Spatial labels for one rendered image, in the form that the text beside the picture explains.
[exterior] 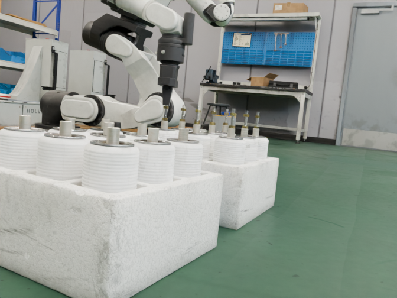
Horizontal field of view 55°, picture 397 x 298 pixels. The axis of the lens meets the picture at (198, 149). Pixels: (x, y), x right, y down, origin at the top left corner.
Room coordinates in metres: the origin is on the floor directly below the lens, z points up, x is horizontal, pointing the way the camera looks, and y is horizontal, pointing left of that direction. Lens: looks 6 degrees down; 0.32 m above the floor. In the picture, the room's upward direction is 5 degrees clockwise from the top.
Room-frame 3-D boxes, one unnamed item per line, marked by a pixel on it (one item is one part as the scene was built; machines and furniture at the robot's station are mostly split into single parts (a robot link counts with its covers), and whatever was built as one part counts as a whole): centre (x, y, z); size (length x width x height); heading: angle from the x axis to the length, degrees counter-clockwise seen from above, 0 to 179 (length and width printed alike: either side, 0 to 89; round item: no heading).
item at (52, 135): (0.72, 0.25, 0.25); 0.08 x 0.08 x 0.01
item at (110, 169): (0.67, 0.15, 0.16); 0.10 x 0.10 x 0.18
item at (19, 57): (6.18, 3.10, 0.90); 0.50 x 0.38 x 0.21; 65
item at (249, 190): (1.31, -0.04, 0.09); 0.39 x 0.39 x 0.18; 64
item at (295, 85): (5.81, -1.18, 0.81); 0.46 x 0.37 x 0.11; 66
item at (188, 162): (0.87, 0.04, 0.16); 0.10 x 0.10 x 0.18
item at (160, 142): (0.77, 0.09, 0.25); 0.08 x 0.08 x 0.01
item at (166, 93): (1.25, 0.12, 0.36); 0.03 x 0.02 x 0.06; 88
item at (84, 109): (1.82, 0.52, 0.28); 0.21 x 0.20 x 0.13; 66
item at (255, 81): (6.04, -0.88, 0.87); 0.40 x 0.30 x 0.23; 52
